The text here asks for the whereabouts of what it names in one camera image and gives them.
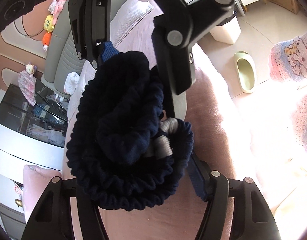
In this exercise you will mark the near pink dotted pillow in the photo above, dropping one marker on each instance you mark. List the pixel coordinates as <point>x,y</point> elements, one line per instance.
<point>132,27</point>

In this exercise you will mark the rolled pink duvet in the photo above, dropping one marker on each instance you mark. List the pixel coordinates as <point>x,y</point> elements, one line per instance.
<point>35,180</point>

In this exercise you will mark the white plush toy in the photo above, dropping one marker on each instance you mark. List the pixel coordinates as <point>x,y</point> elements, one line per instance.
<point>71,82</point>

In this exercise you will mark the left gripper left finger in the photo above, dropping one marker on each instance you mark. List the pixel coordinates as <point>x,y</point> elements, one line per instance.
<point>52,217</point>

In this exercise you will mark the cartoon pink pajama leg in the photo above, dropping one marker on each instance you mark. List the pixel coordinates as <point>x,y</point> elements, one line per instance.
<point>288,65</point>

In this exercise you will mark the grey door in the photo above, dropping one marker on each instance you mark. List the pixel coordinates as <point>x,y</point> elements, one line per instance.
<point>13,221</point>

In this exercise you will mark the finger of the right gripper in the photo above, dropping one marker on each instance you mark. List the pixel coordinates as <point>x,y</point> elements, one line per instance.
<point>175,32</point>
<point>90,25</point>

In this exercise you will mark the navy blue striped shorts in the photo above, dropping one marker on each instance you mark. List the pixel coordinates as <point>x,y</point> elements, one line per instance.
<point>121,152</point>

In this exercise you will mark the white waste bin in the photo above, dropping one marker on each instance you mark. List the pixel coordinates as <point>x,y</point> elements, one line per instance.
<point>227,33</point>

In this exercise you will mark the pink hanging child garment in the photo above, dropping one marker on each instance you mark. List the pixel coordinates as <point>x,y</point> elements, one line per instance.
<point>26,84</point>

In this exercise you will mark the grey padded headboard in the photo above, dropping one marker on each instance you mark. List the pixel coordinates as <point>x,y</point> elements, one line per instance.
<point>61,56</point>

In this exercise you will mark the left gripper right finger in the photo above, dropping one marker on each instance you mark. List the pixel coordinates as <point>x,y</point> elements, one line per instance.
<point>252,218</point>

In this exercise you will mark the green slipper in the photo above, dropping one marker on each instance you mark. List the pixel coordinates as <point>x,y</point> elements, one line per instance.
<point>245,68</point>

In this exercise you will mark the dark glass wardrobe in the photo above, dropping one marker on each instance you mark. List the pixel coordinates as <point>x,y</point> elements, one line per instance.
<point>46,121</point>

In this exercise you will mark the orange plush toy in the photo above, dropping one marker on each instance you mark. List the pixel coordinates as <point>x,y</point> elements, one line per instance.
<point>46,40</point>

